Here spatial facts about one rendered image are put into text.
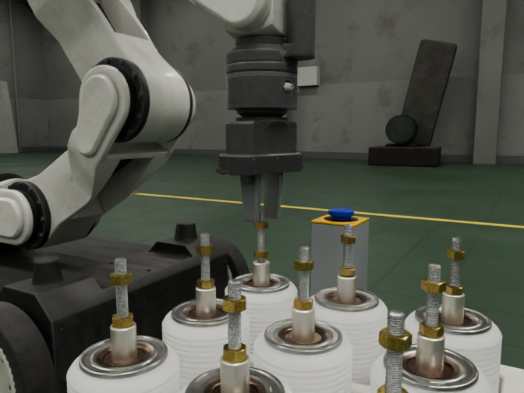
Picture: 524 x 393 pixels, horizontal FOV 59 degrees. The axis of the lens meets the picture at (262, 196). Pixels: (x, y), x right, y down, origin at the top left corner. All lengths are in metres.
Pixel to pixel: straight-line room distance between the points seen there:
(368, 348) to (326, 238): 0.22
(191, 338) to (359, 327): 0.18
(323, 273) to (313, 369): 0.32
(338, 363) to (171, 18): 10.25
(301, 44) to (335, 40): 7.99
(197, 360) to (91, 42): 0.60
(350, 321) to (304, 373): 0.12
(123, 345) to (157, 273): 0.48
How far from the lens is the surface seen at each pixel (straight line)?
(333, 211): 0.72
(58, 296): 0.79
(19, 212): 1.02
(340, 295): 0.57
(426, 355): 0.43
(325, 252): 0.72
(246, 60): 0.56
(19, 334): 0.74
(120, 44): 0.86
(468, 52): 7.99
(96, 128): 0.82
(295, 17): 0.57
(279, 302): 0.59
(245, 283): 0.62
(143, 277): 0.89
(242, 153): 0.56
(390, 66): 8.18
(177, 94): 0.85
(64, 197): 0.97
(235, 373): 0.36
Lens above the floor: 0.45
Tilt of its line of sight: 8 degrees down
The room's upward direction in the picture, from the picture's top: straight up
